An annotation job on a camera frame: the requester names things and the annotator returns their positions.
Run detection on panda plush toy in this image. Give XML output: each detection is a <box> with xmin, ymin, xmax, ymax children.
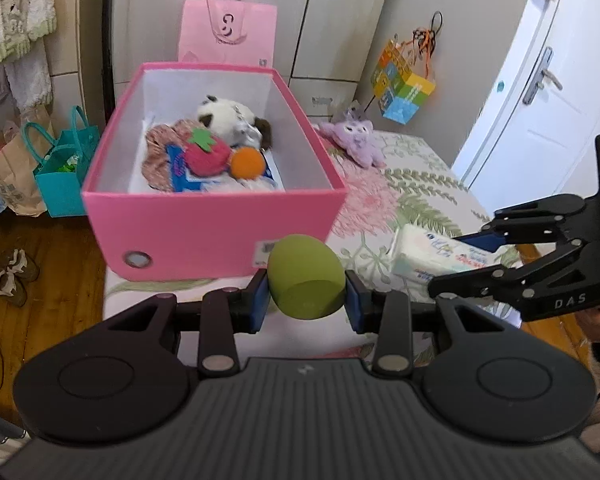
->
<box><xmin>196</xmin><ymin>95</ymin><xmax>275</xmax><ymax>151</ymax></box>

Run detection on red strawberry plush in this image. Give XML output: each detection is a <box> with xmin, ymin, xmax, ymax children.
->
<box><xmin>182</xmin><ymin>129</ymin><xmax>232</xmax><ymax>177</ymax></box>

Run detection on orange round sponge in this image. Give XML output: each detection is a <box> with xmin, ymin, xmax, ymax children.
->
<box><xmin>230</xmin><ymin>147</ymin><xmax>267</xmax><ymax>180</ymax></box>

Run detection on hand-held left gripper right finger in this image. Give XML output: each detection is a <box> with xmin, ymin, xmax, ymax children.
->
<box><xmin>344</xmin><ymin>270</ymin><xmax>512</xmax><ymax>379</ymax></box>

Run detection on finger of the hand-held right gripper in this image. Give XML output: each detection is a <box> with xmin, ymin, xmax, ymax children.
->
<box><xmin>452</xmin><ymin>192</ymin><xmax>588</xmax><ymax>256</ymax></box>
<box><xmin>426</xmin><ymin>239</ymin><xmax>600</xmax><ymax>324</ymax></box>

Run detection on colourful paper gift bag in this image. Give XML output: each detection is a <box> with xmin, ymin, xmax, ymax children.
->
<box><xmin>371</xmin><ymin>40</ymin><xmax>437</xmax><ymax>126</ymax></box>

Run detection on green egg-shaped sponge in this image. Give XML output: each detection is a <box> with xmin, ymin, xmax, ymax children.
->
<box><xmin>266</xmin><ymin>234</ymin><xmax>347</xmax><ymax>320</ymax></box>

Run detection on floral bed sheet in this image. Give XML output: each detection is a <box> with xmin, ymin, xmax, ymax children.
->
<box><xmin>102</xmin><ymin>130</ymin><xmax>526</xmax><ymax>361</ymax></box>

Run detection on white fluffy garment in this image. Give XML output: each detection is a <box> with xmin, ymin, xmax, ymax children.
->
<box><xmin>5</xmin><ymin>42</ymin><xmax>53</xmax><ymax>108</ymax></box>

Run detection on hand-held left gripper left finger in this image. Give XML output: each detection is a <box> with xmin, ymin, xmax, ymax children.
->
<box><xmin>106</xmin><ymin>271</ymin><xmax>271</xmax><ymax>379</ymax></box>

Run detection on white door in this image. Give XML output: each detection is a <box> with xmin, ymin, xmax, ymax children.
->
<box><xmin>452</xmin><ymin>0</ymin><xmax>600</xmax><ymax>241</ymax></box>

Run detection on silver door handle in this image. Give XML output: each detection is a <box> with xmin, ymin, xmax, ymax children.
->
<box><xmin>524</xmin><ymin>46</ymin><xmax>563</xmax><ymax>106</ymax></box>

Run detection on pink paper shopping bag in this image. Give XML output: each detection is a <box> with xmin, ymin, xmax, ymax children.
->
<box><xmin>177</xmin><ymin>0</ymin><xmax>278</xmax><ymax>68</ymax></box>

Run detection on white wardrobe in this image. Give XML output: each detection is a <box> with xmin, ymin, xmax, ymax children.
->
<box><xmin>102</xmin><ymin>0</ymin><xmax>536</xmax><ymax>111</ymax></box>

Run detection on blue tissue packet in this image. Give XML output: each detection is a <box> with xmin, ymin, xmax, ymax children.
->
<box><xmin>166</xmin><ymin>144</ymin><xmax>281</xmax><ymax>193</ymax></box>

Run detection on pink floral fabric cap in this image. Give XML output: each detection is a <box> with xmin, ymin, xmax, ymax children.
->
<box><xmin>141</xmin><ymin>119</ymin><xmax>201</xmax><ymax>192</ymax></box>

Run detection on white mesh bath pouf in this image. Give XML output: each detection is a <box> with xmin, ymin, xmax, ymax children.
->
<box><xmin>202</xmin><ymin>175</ymin><xmax>281</xmax><ymax>193</ymax></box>

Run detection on black cords on hook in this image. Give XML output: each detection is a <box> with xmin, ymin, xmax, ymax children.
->
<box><xmin>412</xmin><ymin>10</ymin><xmax>443</xmax><ymax>61</ymax></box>

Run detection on teal tote bag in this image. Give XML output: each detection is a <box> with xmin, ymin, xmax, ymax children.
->
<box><xmin>22</xmin><ymin>105</ymin><xmax>101</xmax><ymax>218</ymax></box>

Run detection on brown paper bag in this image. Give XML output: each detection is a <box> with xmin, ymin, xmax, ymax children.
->
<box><xmin>0</xmin><ymin>120</ymin><xmax>48</xmax><ymax>217</ymax></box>

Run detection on pink storage box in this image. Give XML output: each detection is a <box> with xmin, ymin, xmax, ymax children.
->
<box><xmin>81</xmin><ymin>61</ymin><xmax>350</xmax><ymax>282</ymax></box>

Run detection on purple plush toy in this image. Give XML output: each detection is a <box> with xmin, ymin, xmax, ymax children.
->
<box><xmin>317</xmin><ymin>106</ymin><xmax>387</xmax><ymax>168</ymax></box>

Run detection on white wet wipes pack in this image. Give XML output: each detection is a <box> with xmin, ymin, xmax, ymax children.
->
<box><xmin>390</xmin><ymin>223</ymin><xmax>508</xmax><ymax>288</ymax></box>

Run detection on brown plush slipper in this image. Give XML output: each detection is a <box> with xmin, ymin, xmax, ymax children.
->
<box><xmin>0</xmin><ymin>249</ymin><xmax>41</xmax><ymax>307</ymax></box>

